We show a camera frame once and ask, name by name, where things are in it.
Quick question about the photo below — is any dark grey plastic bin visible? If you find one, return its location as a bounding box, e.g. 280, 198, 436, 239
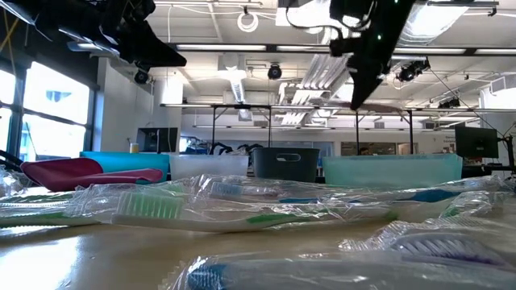
251, 147, 321, 184

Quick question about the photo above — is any magenta plastic bin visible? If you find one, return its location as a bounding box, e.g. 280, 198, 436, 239
19, 156, 165, 193

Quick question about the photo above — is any bright blue plastic bin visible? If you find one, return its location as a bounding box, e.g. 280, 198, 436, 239
78, 151, 172, 173

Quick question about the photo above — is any black computer monitor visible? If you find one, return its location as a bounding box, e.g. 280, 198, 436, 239
455, 126, 500, 160
135, 126, 179, 155

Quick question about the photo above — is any white coiled cable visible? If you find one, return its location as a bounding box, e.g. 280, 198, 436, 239
236, 10, 260, 34

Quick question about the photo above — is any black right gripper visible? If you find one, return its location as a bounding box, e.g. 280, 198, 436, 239
329, 0, 416, 110

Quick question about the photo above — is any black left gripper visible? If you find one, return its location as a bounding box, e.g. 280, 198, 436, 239
23, 0, 187, 73

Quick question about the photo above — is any black gantry frame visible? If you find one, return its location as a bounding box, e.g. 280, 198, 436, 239
160, 103, 424, 156

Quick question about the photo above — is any teal translucent plastic bin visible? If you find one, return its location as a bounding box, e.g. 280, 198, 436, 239
321, 153, 464, 190

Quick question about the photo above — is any clear white plastic bin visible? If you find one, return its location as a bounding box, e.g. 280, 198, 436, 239
169, 154, 250, 181

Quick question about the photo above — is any black monitor stand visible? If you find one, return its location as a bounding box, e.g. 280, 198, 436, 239
499, 135, 516, 182

